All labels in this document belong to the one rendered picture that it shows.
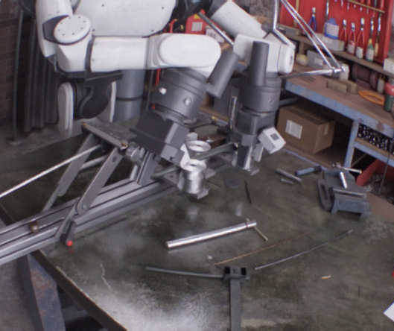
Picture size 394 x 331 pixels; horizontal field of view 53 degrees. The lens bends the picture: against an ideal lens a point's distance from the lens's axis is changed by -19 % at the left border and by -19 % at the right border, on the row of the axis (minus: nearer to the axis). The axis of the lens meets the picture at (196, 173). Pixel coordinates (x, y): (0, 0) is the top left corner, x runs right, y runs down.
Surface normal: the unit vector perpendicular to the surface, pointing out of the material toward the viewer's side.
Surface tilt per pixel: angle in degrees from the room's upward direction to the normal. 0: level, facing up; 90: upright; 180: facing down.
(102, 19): 111
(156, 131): 60
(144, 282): 0
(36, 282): 90
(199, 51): 67
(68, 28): 37
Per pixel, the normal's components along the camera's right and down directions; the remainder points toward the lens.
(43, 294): 0.75, 0.38
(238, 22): -0.14, 0.36
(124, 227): 0.12, -0.88
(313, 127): -0.71, 0.25
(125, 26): 0.40, 0.74
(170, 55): 0.08, 0.08
